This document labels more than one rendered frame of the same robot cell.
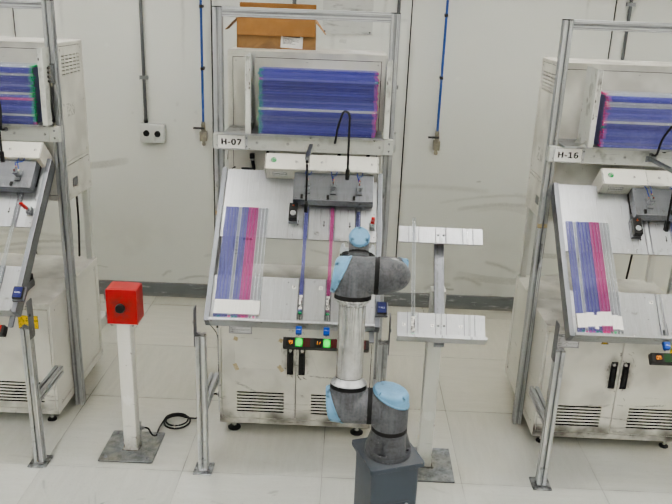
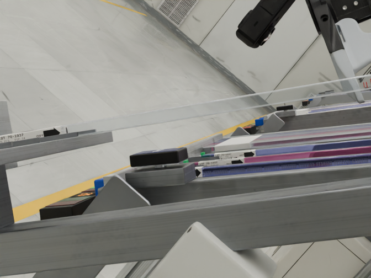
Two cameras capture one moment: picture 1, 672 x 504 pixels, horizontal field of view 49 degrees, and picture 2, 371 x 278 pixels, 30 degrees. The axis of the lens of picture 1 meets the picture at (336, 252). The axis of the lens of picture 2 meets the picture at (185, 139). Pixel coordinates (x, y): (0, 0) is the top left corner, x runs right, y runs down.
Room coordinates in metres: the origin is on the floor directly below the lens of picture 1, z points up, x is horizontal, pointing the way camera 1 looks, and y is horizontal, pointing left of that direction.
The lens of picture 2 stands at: (2.82, -0.86, 0.96)
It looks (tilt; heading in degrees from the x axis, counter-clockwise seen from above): 12 degrees down; 97
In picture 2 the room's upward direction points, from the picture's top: 39 degrees clockwise
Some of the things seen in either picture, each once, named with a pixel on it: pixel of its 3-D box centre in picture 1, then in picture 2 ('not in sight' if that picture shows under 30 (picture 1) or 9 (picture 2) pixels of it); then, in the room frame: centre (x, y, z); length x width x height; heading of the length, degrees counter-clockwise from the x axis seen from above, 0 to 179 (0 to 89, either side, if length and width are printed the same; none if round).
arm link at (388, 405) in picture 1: (388, 405); not in sight; (2.10, -0.19, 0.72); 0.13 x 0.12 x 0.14; 87
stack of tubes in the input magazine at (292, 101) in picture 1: (318, 102); not in sight; (3.22, 0.10, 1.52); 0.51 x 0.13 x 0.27; 89
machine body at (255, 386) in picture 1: (300, 346); not in sight; (3.34, 0.16, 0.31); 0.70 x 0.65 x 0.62; 89
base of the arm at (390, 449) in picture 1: (388, 437); not in sight; (2.10, -0.19, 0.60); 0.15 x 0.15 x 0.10
